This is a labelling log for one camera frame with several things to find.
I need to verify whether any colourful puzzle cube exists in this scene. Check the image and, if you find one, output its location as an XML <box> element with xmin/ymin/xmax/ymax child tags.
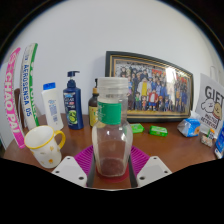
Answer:
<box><xmin>206</xmin><ymin>128</ymin><xmax>216</xmax><ymax>140</ymax></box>

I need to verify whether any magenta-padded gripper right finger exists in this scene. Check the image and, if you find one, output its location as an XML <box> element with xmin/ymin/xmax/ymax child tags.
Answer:
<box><xmin>128</xmin><ymin>145</ymin><xmax>173</xmax><ymax>189</ymax></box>

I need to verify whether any white bottle with blue cap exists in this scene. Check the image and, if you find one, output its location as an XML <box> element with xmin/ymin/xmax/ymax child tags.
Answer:
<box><xmin>41</xmin><ymin>82</ymin><xmax>65</xmax><ymax>131</ymax></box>

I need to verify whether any clear bottle with green label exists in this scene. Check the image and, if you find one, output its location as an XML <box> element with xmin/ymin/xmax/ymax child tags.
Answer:
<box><xmin>91</xmin><ymin>77</ymin><xmax>134</xmax><ymax>179</ymax></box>

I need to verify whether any blue tissue pack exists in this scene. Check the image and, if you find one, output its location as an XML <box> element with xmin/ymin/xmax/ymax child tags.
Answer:
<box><xmin>176</xmin><ymin>113</ymin><xmax>202</xmax><ymax>138</ymax></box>

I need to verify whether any dark blue pump bottle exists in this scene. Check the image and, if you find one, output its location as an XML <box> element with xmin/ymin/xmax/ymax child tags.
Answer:
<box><xmin>62</xmin><ymin>70</ymin><xmax>85</xmax><ymax>131</ymax></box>

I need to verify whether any white mug with yellow rim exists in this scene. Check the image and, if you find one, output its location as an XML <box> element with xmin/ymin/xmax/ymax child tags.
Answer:
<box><xmin>23</xmin><ymin>125</ymin><xmax>67</xmax><ymax>169</ymax></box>

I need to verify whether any small green packet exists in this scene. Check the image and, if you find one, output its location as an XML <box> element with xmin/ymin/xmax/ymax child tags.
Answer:
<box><xmin>129</xmin><ymin>123</ymin><xmax>146</xmax><ymax>135</ymax></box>
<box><xmin>148</xmin><ymin>125</ymin><xmax>169</xmax><ymax>138</ymax></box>

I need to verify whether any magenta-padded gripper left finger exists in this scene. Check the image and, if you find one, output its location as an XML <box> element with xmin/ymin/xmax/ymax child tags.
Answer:
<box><xmin>51</xmin><ymin>145</ymin><xmax>98</xmax><ymax>188</ymax></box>

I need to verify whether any blue detergent bottle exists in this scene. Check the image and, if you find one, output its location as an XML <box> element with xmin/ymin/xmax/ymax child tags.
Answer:
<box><xmin>214</xmin><ymin>121</ymin><xmax>224</xmax><ymax>160</ymax></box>

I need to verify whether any brown pump bottle yellow label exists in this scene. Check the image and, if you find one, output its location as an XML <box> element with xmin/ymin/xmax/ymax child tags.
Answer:
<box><xmin>88</xmin><ymin>78</ymin><xmax>100</xmax><ymax>128</ymax></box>

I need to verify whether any framed group picture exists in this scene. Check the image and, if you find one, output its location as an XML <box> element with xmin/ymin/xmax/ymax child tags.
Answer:
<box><xmin>104</xmin><ymin>50</ymin><xmax>195</xmax><ymax>123</ymax></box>

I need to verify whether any white printed paper gift bag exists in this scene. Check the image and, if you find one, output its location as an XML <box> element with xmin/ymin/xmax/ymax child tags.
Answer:
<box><xmin>194</xmin><ymin>65</ymin><xmax>224</xmax><ymax>134</ymax></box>

